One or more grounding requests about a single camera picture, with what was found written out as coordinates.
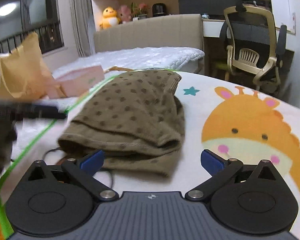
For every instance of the beige mesh office chair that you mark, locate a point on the beige mesh office chair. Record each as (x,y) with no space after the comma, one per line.
(262,62)

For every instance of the white paper on wall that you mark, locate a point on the white paper on wall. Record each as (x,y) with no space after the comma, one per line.
(284,15)

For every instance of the pink plush toy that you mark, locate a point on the pink plush toy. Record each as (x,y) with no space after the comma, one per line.
(124,14)

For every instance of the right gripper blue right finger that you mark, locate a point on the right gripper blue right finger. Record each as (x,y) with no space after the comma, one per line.
(222,171)

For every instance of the brown polka dot garment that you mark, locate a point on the brown polka dot garment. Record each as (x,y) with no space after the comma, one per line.
(135,119)

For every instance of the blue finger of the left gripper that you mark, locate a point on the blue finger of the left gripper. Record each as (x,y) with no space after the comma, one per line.
(37,111)

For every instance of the potted pink flower plant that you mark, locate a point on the potted pink flower plant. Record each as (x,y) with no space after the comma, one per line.
(139,11)

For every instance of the brown paper bag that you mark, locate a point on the brown paper bag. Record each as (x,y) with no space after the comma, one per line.
(24,76)

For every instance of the pink gift box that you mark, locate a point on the pink gift box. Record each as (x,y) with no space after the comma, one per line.
(74,83)

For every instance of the beige upholstered headboard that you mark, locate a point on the beige upholstered headboard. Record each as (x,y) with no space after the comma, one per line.
(164,31)

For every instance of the colourful cartoon play mat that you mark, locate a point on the colourful cartoon play mat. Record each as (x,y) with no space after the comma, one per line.
(232,121)

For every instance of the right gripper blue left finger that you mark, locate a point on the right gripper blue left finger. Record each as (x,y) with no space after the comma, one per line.
(81,172)

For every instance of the black round appliance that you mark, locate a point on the black round appliance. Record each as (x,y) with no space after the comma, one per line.
(159,9)

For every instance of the yellow duck plush toy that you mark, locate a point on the yellow duck plush toy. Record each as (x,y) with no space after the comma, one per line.
(109,18)

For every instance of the white quilted mattress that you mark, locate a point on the white quilted mattress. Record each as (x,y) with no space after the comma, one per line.
(185,59)

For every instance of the white desk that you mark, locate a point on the white desk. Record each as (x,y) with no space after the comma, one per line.
(245,32)

